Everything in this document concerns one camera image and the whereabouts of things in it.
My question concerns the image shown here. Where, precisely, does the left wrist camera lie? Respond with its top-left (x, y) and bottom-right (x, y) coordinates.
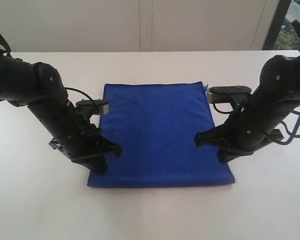
top-left (75, 99), bottom-right (110, 118)

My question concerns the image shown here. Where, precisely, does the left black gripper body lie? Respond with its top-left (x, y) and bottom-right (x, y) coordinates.
top-left (29, 100), bottom-right (105, 165)

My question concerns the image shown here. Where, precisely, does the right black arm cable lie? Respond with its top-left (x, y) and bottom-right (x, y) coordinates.
top-left (212, 92), bottom-right (300, 146)

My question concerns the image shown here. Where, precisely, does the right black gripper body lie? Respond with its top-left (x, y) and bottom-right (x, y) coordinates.
top-left (218, 92), bottom-right (288, 157)

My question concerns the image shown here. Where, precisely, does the blue towel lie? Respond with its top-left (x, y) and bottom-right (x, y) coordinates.
top-left (87, 82), bottom-right (235, 188)

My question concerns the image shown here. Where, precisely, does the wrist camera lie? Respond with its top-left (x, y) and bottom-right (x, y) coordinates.
top-left (75, 99), bottom-right (110, 118)
top-left (207, 85), bottom-right (252, 104)

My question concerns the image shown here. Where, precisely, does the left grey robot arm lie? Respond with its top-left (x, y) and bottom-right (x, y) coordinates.
top-left (0, 49), bottom-right (122, 176)

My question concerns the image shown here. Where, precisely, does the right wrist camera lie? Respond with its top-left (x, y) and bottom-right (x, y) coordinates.
top-left (207, 85), bottom-right (252, 104)

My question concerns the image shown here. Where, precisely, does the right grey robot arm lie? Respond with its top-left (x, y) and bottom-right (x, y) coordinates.
top-left (194, 55), bottom-right (300, 163)

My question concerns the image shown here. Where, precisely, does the black window frame post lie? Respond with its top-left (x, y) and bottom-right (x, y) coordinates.
top-left (262, 0), bottom-right (291, 51)

